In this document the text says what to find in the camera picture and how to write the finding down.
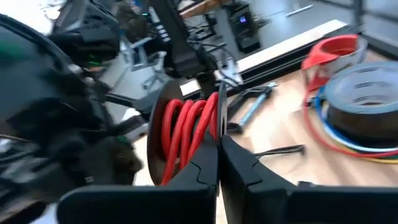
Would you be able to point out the black C-clamp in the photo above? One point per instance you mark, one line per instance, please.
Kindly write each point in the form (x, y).
(253, 107)

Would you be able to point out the grey duct tape roll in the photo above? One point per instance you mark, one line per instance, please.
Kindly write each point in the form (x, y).
(357, 121)

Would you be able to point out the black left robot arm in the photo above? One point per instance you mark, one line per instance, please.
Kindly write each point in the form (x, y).
(31, 77)

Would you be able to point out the black aluminium extrusion frame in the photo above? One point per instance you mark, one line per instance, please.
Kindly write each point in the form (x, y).
(273, 67)

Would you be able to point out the red tape dispenser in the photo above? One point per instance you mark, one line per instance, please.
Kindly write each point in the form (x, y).
(326, 49)

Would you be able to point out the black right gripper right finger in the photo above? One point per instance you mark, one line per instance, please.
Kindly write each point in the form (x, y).
(295, 207)

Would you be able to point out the black computer tower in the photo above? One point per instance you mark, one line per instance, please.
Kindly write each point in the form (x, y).
(245, 31)

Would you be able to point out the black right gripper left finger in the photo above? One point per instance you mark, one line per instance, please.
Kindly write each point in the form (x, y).
(140, 205)

